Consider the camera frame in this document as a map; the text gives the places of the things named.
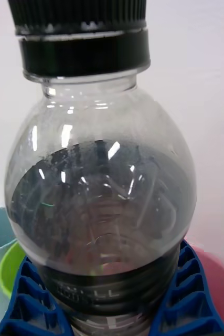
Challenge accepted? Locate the dark plastic bottle black cap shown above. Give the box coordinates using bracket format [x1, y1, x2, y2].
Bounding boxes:
[4, 0, 198, 336]

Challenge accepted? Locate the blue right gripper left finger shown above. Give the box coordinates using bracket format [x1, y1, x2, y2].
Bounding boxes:
[0, 256, 74, 336]

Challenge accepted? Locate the pink plastic bin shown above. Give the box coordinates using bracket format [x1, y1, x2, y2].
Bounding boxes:
[189, 243, 224, 335]

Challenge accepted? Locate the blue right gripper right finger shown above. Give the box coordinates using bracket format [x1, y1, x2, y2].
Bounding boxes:
[150, 238, 224, 336]

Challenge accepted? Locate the green plastic bin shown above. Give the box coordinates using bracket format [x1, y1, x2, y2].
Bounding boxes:
[0, 240, 27, 299]

